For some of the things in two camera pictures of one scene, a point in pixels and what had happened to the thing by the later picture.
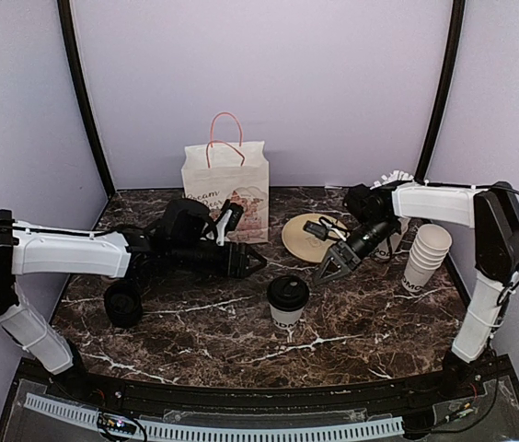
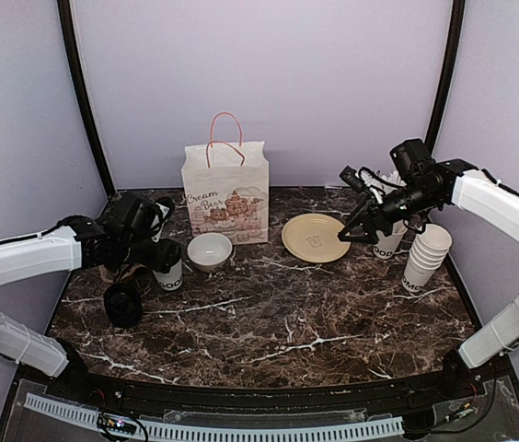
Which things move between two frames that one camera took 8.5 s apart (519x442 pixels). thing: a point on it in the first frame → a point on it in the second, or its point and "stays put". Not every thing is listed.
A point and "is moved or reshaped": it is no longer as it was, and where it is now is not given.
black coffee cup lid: x=288 y=293 is moved or reshaped
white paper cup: x=287 y=307 → x=171 y=281
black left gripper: x=237 y=269 → x=147 y=263
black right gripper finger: x=328 y=261 → x=358 y=218
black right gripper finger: x=336 y=274 → x=363 y=238
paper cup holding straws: x=386 y=247 stays put
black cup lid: x=122 y=304 stays put
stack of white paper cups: x=430 y=249 stays put
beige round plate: x=306 y=245 stays put
